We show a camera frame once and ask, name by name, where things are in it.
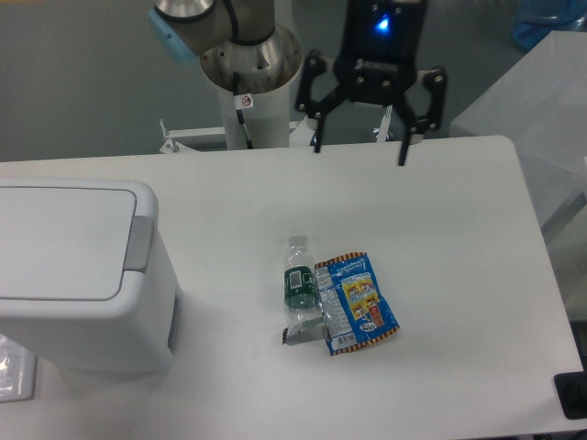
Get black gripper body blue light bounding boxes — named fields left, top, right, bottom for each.
left=334, top=1, right=427, bottom=105

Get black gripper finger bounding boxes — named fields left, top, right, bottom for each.
left=293, top=49, right=352, bottom=154
left=394, top=66, right=447, bottom=166

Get white lidded trash can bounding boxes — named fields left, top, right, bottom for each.
left=1, top=178, right=181, bottom=373

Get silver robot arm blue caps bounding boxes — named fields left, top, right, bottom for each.
left=148, top=1, right=448, bottom=163

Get silver levelling foot bolt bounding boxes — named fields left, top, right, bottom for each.
left=372, top=105, right=393, bottom=143

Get white side table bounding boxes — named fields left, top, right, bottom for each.
left=449, top=31, right=586, bottom=225

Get blue water jug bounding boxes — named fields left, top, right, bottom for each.
left=511, top=0, right=586, bottom=51

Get clear bottle green label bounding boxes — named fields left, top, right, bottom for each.
left=283, top=233, right=320, bottom=325

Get blue snack bag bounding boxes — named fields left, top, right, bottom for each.
left=315, top=252, right=400, bottom=356

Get small silver torn wrapper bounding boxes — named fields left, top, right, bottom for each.
left=282, top=318, right=327, bottom=346

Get black device at table edge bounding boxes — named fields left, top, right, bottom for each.
left=554, top=371, right=586, bottom=420

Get clear plastic tray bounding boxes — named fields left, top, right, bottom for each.
left=1, top=335, right=38, bottom=403

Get white pedestal base frame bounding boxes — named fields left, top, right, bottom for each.
left=159, top=117, right=316, bottom=154

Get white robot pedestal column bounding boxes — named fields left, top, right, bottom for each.
left=209, top=60, right=301, bottom=150

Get black cable on pedestal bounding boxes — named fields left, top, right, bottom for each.
left=231, top=71, right=254, bottom=150

